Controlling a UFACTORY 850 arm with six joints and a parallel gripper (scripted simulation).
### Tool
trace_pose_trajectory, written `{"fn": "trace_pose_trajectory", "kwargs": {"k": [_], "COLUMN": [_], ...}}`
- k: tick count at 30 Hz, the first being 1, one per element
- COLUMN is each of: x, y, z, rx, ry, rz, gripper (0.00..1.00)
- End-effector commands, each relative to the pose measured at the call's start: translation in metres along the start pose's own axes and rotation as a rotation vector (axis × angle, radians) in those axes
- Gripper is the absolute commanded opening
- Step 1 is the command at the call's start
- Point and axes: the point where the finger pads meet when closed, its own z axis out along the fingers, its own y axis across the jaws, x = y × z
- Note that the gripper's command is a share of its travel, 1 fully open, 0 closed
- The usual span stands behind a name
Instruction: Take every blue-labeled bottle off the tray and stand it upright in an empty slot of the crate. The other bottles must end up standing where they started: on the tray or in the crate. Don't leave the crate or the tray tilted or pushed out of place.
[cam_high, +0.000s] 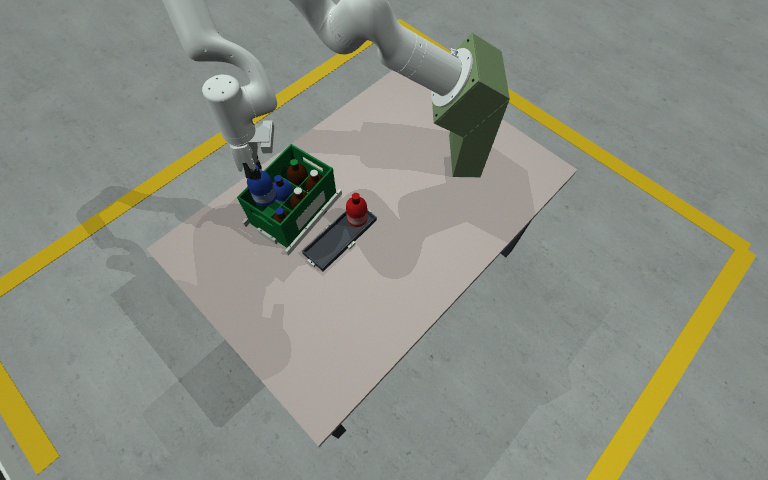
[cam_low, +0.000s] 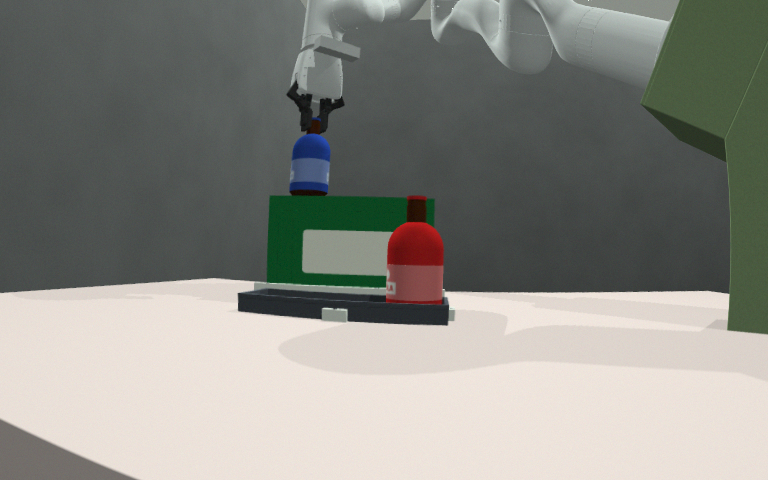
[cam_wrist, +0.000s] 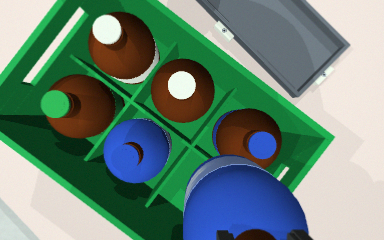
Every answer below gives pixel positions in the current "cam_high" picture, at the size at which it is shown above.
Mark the brown bottle with blue cap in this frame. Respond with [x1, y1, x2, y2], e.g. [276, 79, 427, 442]
[273, 207, 290, 223]

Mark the blue-labeled bottle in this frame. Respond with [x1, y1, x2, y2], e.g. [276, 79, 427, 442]
[247, 165, 277, 206]
[273, 175, 294, 204]

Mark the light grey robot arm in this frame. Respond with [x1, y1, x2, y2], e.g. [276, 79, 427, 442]
[162, 0, 473, 153]

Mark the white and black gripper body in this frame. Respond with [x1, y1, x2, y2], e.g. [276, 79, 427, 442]
[230, 142, 258, 171]

